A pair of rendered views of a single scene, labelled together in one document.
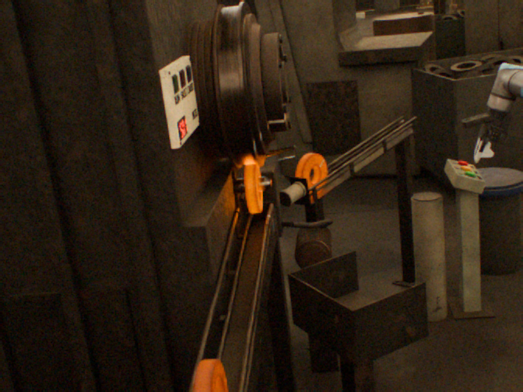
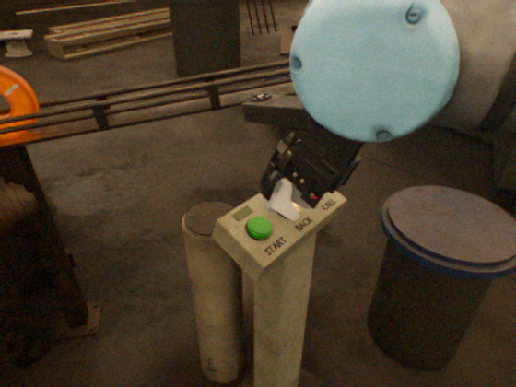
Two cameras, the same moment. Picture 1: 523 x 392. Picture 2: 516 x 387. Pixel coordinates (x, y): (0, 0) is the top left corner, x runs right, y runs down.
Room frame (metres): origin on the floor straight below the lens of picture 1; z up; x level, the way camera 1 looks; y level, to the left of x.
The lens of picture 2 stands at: (2.14, -1.06, 0.99)
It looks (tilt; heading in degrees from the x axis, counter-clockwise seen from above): 34 degrees down; 35
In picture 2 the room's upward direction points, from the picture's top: straight up
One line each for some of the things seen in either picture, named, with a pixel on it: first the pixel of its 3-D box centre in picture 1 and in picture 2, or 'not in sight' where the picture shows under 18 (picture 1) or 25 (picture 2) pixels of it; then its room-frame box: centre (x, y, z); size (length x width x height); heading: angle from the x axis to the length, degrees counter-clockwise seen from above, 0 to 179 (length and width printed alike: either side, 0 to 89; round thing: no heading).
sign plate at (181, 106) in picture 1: (181, 99); not in sight; (1.70, 0.16, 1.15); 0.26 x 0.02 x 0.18; 173
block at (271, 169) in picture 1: (263, 202); not in sight; (2.26, -0.01, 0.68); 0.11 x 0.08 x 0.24; 83
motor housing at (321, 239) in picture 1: (318, 297); (11, 278); (2.33, -0.17, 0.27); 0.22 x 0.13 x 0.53; 173
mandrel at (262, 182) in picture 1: (243, 185); not in sight; (2.03, 0.05, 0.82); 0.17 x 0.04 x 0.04; 83
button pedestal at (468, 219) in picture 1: (468, 239); (280, 316); (2.60, -0.81, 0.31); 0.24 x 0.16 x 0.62; 173
